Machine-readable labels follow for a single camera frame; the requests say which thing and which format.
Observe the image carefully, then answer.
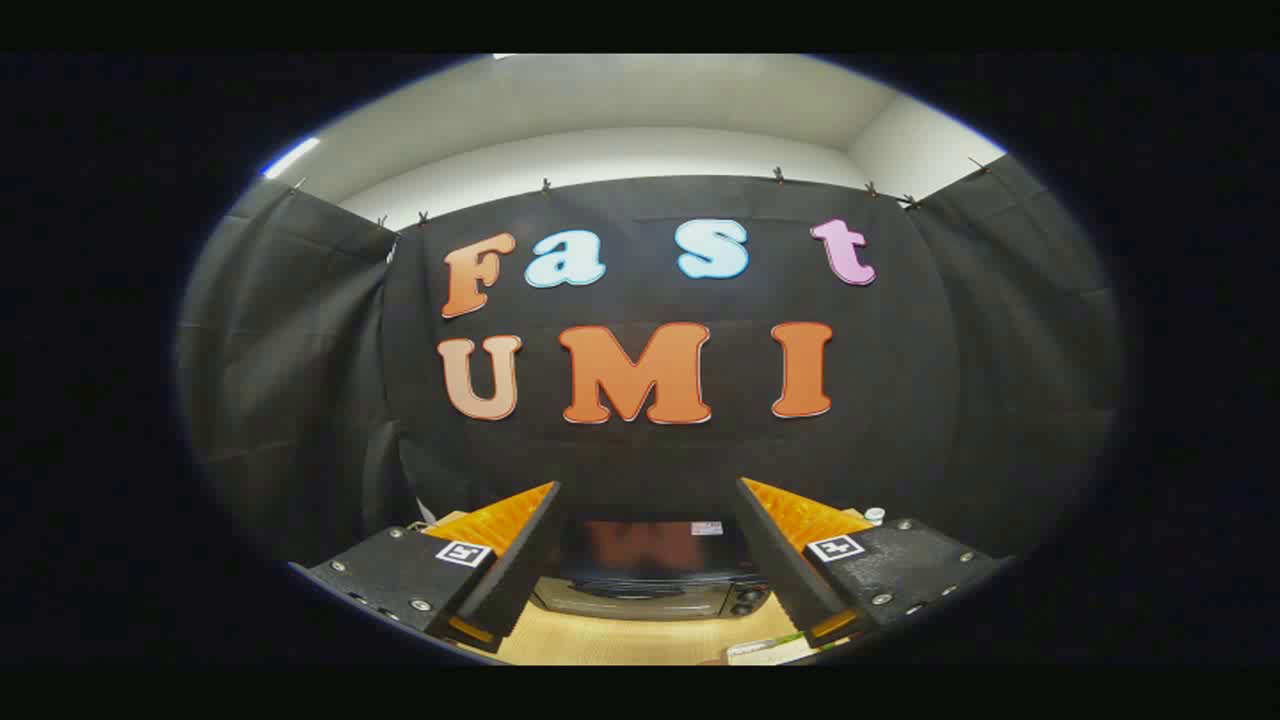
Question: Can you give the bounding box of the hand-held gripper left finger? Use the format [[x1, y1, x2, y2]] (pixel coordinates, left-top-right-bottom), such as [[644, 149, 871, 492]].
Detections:
[[288, 481, 562, 654]]

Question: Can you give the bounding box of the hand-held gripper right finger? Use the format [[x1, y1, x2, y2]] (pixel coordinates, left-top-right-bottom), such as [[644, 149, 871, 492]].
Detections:
[[737, 477, 1013, 649]]

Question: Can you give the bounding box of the black toaster oven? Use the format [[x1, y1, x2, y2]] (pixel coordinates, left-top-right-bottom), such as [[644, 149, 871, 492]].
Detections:
[[530, 518, 773, 623]]

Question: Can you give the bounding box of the row of backdrop clips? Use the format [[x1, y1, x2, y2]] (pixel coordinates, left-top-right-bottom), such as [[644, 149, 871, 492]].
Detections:
[[290, 158, 993, 226]]

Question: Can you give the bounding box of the ceiling light strip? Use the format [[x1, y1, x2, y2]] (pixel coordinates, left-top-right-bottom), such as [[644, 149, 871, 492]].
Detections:
[[262, 137, 321, 181]]

